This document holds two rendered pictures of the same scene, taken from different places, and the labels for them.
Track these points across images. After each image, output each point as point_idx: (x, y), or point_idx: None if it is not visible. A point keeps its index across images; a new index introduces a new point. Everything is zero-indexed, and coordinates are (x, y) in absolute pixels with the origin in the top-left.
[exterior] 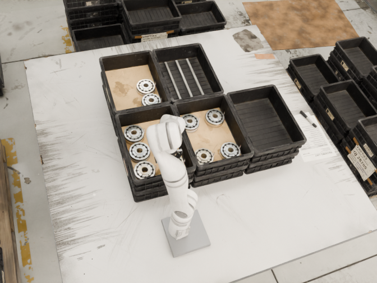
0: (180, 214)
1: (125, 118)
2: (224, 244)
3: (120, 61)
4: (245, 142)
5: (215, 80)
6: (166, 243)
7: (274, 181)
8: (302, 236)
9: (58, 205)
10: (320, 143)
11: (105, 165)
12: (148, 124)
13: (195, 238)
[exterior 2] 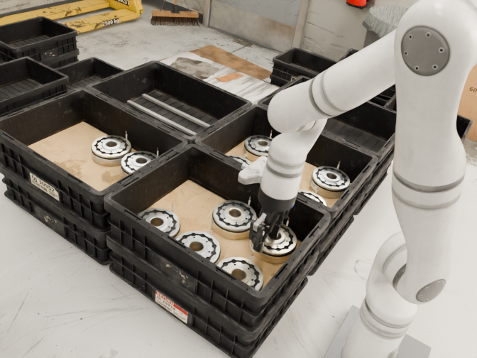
0: (432, 291)
1: (124, 203)
2: (440, 336)
3: (33, 123)
4: (348, 151)
5: (223, 94)
6: None
7: (393, 206)
8: None
9: None
10: None
11: (121, 333)
12: (165, 203)
13: (402, 355)
